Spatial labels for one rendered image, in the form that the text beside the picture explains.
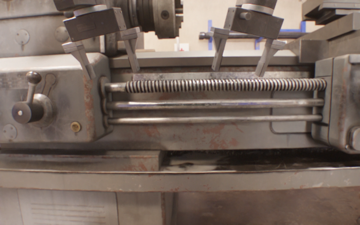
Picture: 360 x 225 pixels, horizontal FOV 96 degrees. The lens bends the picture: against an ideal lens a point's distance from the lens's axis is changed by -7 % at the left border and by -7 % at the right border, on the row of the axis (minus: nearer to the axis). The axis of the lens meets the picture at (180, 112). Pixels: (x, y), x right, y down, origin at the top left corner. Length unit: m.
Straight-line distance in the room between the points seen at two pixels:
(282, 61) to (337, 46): 0.18
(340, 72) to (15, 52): 1.11
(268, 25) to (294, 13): 4.39
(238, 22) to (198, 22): 3.72
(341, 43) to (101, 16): 0.72
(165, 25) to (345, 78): 0.68
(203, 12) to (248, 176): 3.94
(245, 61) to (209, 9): 3.67
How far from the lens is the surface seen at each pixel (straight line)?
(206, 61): 0.66
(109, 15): 0.46
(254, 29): 0.48
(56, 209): 0.88
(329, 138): 0.73
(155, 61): 0.66
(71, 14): 0.70
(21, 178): 0.76
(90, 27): 0.48
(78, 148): 0.82
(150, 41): 4.11
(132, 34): 0.46
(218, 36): 0.46
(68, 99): 0.60
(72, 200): 0.82
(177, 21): 0.94
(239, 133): 0.71
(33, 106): 0.61
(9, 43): 0.93
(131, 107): 0.60
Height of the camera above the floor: 0.69
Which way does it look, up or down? 6 degrees down
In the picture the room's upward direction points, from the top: 1 degrees counter-clockwise
